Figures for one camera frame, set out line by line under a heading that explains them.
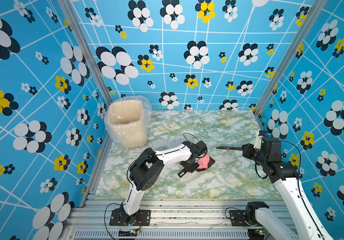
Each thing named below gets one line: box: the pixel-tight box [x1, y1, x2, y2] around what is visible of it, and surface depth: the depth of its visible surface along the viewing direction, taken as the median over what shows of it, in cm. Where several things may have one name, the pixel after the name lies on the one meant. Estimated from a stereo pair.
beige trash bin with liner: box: [104, 95, 152, 148], surface depth 91 cm
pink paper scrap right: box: [197, 154, 210, 169], surface depth 91 cm
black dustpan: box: [196, 156, 216, 172], surface depth 91 cm
